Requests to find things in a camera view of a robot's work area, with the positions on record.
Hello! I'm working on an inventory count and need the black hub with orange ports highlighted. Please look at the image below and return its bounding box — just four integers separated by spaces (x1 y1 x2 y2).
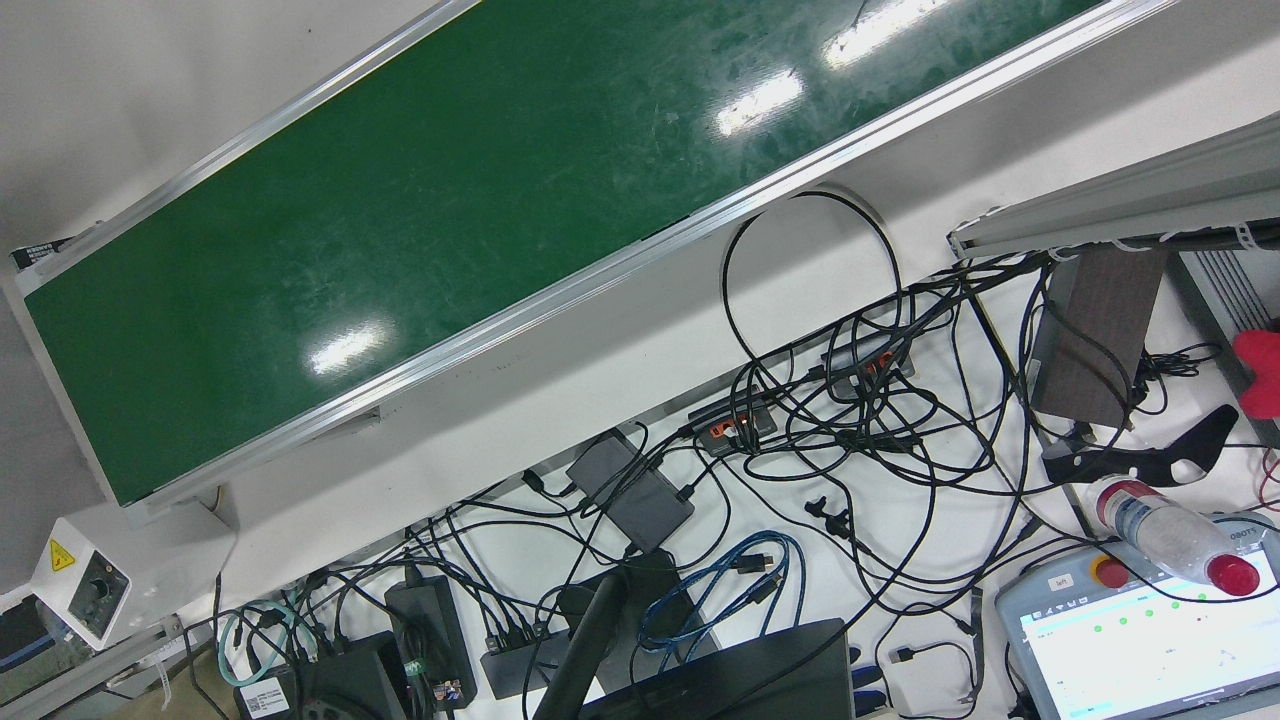
688 395 779 458
820 335 916 399

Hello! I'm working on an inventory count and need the dark grey power brick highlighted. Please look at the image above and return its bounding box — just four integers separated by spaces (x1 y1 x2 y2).
565 430 696 553

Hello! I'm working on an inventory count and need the green belt conveyor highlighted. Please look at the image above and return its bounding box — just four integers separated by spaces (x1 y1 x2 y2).
10 0 1181 526

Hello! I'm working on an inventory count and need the black multiport hub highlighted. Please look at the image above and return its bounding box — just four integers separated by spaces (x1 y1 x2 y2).
480 622 573 701

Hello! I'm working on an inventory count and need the black Huawei monitor with stand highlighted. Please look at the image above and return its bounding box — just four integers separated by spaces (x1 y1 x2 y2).
533 550 858 720

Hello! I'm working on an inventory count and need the black power brick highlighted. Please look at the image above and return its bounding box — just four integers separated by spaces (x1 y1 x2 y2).
385 575 479 713

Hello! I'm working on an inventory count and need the black box with white label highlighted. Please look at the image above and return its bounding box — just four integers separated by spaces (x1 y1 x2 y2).
233 630 411 720

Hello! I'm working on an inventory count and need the dark brown box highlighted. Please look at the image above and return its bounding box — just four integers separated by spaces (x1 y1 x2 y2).
1028 245 1169 431

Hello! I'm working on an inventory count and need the clear water bottle, red cap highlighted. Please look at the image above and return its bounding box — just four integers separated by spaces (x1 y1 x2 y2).
1088 477 1263 598

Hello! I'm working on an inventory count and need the grey teach pendant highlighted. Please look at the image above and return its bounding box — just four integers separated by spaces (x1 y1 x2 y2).
995 512 1280 720

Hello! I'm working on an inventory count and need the black ribbed mini computer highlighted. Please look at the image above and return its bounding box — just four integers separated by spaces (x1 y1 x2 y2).
1170 250 1280 449

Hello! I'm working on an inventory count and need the white conveyor control box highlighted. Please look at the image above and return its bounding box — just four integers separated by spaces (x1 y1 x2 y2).
28 517 133 651

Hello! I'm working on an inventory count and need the red plush toy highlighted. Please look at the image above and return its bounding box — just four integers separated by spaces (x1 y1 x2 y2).
1232 328 1280 421

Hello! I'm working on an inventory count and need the thick black looped cable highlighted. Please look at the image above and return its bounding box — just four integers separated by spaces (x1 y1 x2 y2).
720 190 906 471

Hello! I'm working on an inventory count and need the tangle of black cables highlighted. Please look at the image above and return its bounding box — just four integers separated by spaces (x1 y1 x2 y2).
180 188 1280 720

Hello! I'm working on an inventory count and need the blue cable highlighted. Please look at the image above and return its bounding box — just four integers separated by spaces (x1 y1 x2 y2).
638 530 807 653

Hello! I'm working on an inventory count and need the black flat bracket tool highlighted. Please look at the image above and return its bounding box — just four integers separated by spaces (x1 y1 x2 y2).
1040 404 1241 491

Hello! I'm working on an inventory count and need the teal cable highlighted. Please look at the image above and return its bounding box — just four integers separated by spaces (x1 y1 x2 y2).
218 598 301 691

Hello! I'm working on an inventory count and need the aluminium profile frame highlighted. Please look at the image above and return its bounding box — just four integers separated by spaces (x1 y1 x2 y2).
948 112 1280 263

